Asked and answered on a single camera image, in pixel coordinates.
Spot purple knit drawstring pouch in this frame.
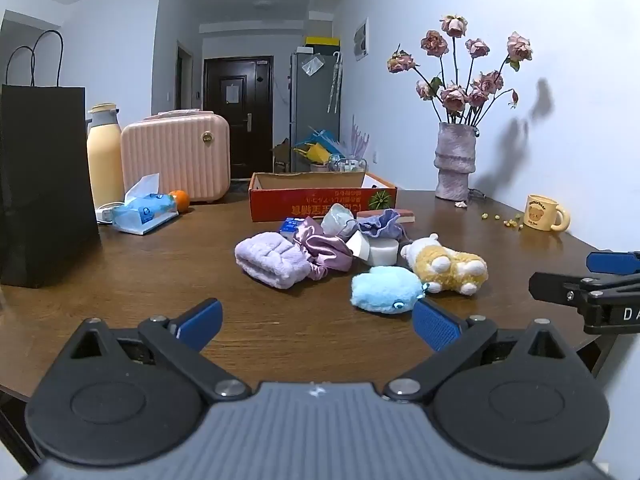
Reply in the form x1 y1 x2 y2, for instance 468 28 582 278
357 210 405 241

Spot yellow thermos bottle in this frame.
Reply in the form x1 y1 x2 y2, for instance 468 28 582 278
86 103 125 211

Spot pale grey rolled cloth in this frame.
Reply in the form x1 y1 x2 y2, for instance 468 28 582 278
320 203 362 237

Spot pile of blue yellow bags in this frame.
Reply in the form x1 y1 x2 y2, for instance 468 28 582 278
292 127 341 171

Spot blue handkerchief paper packet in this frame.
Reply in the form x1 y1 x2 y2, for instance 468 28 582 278
279 217 306 241

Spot wire cart with bottles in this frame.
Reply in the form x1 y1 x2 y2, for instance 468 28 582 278
327 155 368 173

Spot purple fluffy towel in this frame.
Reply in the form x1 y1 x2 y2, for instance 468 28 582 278
234 232 313 291

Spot purple satin scrunchie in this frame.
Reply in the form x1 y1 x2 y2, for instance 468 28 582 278
292 216 356 281

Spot yellow bear mug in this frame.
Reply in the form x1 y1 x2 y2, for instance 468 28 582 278
523 194 571 232

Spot scattered dried petal bits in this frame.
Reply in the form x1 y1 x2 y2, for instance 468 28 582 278
479 212 525 229

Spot dark wooden door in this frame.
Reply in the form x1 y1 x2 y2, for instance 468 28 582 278
203 56 274 181

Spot black paper bag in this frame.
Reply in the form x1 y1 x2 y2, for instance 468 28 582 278
0 30 101 289

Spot white round sponge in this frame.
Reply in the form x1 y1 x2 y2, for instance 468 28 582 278
367 237 401 267

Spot orange cardboard box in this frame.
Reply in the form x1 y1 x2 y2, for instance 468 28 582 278
249 171 398 223

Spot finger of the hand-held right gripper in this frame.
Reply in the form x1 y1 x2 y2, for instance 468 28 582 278
529 271 640 307
586 251 640 276

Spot white folded cloth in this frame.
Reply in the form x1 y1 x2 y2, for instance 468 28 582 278
346 231 372 262

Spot corgi plush toy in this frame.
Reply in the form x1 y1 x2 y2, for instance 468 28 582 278
399 233 489 295

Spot brown cardboard box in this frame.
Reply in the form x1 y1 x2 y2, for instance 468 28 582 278
272 138 292 173

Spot framed wall picture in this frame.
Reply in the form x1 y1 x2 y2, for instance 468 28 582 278
353 17 370 62

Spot interior door frame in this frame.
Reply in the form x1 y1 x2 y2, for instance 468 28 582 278
175 41 195 111

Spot grey refrigerator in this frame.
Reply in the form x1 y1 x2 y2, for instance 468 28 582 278
290 47 342 161

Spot pink folded cloth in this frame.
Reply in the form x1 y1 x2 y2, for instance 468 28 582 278
143 110 215 121

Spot folded white umbrella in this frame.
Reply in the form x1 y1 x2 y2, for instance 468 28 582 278
327 51 345 114

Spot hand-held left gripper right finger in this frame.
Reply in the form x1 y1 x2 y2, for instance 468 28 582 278
382 300 576 403

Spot bouquet of dried pink roses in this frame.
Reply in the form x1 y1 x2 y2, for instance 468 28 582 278
386 14 534 128

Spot white charger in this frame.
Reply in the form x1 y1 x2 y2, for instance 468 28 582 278
95 202 126 224

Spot purple textured vase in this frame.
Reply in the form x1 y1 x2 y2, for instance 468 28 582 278
433 121 480 202

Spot pink ribbed suitcase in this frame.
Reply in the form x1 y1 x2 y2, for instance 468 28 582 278
120 112 231 204

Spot light blue plush toy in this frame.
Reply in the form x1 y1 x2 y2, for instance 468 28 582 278
350 265 431 315

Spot blue tissue pack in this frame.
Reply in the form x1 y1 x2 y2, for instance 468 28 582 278
111 173 180 236

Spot purple paper decoration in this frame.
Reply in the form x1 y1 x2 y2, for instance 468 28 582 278
345 115 373 161

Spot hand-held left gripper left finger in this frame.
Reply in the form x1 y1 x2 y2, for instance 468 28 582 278
60 298 252 403

